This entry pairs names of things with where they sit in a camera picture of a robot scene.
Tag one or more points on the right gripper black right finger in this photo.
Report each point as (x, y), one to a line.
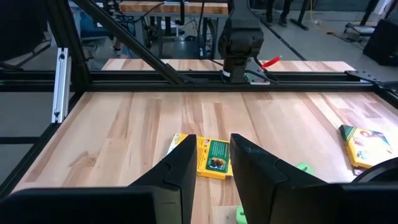
(264, 186)

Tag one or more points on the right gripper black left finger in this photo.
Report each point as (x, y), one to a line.
(174, 186)

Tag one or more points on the green eraser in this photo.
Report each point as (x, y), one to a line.
(240, 216)
(305, 168)

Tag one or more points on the yellow Crayola crayon box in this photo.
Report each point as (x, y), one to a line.
(367, 149)
(214, 158)

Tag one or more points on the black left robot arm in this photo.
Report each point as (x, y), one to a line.
(241, 40)

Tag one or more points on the wooden workbench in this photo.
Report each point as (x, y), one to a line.
(295, 65)
(155, 7)

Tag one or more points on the person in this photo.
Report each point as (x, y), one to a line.
(273, 12)

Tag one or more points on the black computer tower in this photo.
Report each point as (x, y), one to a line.
(382, 43)

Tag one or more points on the silver aluminium bracket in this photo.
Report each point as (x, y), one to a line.
(61, 84)

